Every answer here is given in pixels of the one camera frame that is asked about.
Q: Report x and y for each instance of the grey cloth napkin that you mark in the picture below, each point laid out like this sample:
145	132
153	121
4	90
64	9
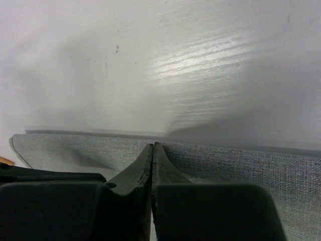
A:
292	177

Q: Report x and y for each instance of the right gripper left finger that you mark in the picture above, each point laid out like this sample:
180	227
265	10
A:
46	205

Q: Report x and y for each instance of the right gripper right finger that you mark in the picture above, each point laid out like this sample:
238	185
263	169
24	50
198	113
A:
183	210

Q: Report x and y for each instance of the orange plastic fork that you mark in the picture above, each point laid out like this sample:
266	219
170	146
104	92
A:
6	161

